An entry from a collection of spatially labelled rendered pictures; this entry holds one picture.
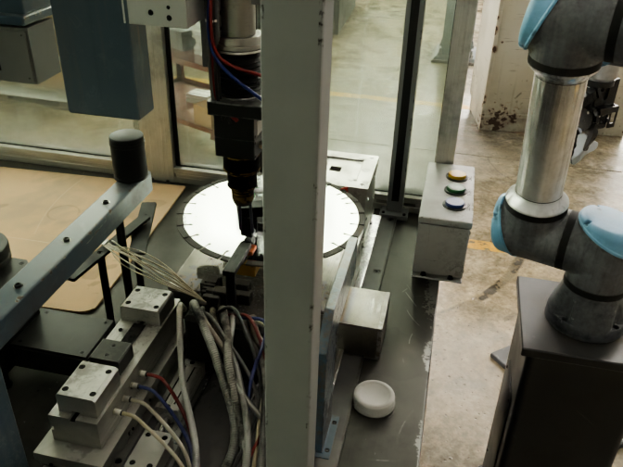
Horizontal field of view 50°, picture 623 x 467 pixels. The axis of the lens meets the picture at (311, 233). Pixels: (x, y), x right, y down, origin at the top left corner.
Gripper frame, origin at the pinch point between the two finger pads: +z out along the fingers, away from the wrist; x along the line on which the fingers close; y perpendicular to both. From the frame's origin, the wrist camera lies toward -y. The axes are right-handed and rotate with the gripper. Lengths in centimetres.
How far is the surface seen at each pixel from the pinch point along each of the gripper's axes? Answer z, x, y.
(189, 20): -45, -18, -98
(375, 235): 15, 10, -48
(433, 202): 1.3, -2.6, -42.1
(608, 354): 16, -43, -29
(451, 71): -20.8, 14.0, -28.8
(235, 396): 3, -36, -100
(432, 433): 91, 7, -22
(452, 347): 91, 38, 8
